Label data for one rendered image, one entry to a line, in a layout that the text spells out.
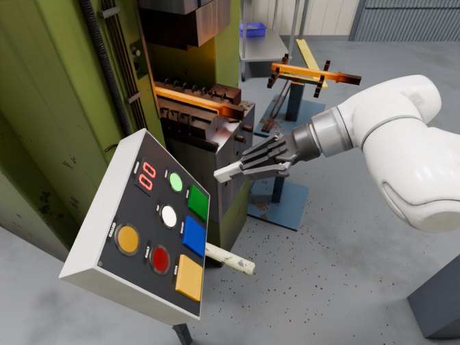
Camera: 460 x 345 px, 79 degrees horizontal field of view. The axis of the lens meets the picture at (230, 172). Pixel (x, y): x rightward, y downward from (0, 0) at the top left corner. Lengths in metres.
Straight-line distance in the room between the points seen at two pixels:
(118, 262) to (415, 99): 0.56
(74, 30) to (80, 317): 1.46
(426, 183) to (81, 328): 1.68
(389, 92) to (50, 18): 0.64
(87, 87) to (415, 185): 0.69
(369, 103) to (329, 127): 0.08
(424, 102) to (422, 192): 0.19
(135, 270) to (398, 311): 1.58
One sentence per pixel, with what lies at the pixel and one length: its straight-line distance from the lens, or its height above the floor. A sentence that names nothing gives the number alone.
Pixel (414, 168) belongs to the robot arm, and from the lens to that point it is 0.45.
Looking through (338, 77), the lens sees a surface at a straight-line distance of 1.40.
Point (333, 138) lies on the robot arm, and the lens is 0.56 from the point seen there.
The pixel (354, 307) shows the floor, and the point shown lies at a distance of 1.80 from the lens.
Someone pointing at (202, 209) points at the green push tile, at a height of 1.00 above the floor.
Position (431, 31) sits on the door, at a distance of 5.33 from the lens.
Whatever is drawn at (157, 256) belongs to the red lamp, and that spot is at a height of 1.10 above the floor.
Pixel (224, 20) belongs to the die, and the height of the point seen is 1.29.
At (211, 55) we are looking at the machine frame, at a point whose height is 1.09.
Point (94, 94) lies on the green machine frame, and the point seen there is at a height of 1.23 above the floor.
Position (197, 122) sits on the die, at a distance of 1.05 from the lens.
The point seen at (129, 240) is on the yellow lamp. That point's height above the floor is 1.16.
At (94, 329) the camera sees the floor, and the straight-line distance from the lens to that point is 1.78.
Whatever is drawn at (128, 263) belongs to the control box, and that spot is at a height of 1.15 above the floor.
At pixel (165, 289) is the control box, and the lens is 0.58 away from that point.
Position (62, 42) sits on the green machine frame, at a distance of 0.72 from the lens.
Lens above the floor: 1.59
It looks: 46 degrees down
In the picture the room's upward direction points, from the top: straight up
